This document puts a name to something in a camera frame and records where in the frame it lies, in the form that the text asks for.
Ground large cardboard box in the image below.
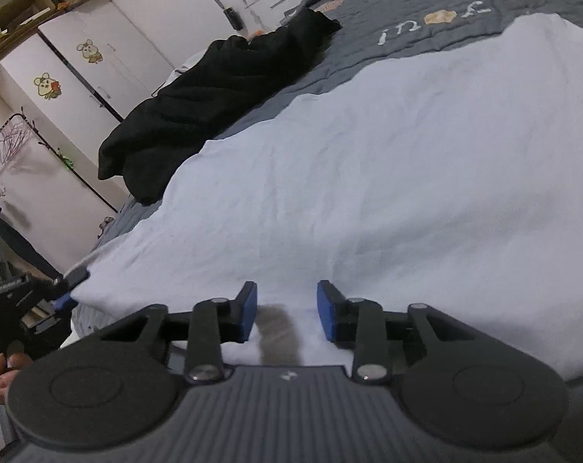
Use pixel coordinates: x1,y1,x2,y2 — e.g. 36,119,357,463
0,0,57,59

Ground grey quilted bedspread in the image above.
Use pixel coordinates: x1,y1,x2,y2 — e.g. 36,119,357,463
68,0,583,339

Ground white t-shirt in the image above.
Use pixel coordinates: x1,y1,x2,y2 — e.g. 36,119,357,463
74,14,583,379

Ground black clothes pile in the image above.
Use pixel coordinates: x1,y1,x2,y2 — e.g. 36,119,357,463
98,8,340,205

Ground black clothes rack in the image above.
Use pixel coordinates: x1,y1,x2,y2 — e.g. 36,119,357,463
0,112,119,271

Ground white wardrobe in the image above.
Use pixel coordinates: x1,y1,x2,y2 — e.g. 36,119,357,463
0,0,177,166

